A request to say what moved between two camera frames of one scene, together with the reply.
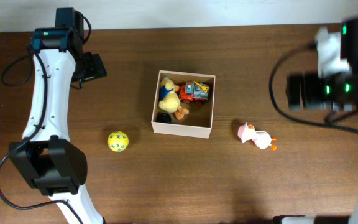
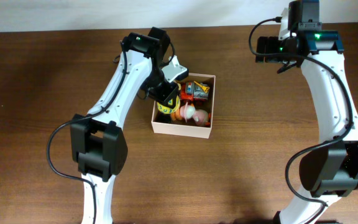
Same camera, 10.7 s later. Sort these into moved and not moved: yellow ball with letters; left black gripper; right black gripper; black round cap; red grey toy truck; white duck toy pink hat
Moved: white duck toy pink hat; left black gripper; right black gripper; yellow ball with letters
Not moved: black round cap; red grey toy truck
